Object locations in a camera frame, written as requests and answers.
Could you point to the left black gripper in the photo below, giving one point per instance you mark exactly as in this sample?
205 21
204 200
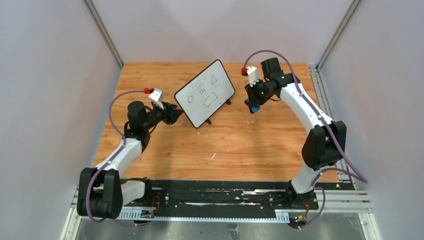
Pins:
168 113

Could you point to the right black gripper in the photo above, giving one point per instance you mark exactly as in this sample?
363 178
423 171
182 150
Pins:
250 96

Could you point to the blue and black eraser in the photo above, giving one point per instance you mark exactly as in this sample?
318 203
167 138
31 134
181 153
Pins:
254 109

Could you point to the black framed whiteboard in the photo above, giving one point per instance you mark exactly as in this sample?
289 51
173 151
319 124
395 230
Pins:
205 94

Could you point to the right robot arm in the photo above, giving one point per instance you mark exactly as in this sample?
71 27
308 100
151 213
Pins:
325 137

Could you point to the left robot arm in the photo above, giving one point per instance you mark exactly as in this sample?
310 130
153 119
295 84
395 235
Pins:
101 192

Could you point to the metal whiteboard stand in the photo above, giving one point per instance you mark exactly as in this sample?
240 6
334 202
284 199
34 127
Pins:
218 111

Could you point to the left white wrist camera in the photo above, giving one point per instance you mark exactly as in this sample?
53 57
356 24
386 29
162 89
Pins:
156 96

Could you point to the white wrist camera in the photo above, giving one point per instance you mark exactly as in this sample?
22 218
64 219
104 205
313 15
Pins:
156 96
253 75

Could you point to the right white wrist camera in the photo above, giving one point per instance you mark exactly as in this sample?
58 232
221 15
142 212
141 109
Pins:
253 75

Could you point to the right side aluminium rail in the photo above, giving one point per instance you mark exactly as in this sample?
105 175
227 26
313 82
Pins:
325 103

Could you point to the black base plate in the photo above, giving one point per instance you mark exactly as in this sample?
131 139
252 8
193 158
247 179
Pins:
222 199

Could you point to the aluminium frame rail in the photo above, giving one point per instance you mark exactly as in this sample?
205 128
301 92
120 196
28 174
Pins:
342 215

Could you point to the left corner aluminium post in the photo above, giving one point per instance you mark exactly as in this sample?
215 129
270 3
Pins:
93 12

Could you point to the corner aluminium post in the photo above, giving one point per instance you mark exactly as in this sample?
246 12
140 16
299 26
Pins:
93 12
349 14

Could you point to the right corner aluminium post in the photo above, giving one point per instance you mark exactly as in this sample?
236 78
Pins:
349 14

